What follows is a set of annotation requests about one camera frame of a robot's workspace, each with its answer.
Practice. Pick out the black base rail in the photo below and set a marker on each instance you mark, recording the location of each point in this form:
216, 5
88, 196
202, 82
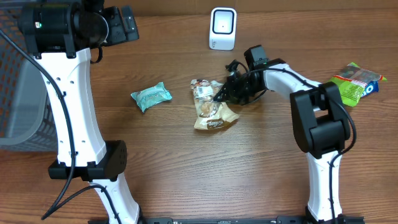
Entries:
277, 220

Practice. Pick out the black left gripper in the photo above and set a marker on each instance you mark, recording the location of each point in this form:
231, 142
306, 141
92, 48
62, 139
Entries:
120, 33

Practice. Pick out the teal wrapper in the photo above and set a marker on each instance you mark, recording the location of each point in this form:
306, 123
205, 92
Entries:
151, 96

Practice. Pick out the beige snack bag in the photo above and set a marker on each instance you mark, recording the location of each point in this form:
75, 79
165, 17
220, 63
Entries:
211, 114

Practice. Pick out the blue Oreo cookie pack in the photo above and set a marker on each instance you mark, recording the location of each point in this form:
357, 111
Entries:
370, 88

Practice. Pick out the green snack bag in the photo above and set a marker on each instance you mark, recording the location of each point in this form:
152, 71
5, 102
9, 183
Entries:
352, 80

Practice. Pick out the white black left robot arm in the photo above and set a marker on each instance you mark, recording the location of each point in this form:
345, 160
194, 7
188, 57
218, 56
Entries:
59, 36

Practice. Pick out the grey plastic mesh basket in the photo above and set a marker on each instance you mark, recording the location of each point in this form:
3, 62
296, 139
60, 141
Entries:
27, 123

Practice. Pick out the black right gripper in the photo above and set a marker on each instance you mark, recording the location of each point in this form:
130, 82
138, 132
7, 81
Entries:
230, 94

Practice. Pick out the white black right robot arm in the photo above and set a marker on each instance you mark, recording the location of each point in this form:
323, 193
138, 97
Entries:
321, 124

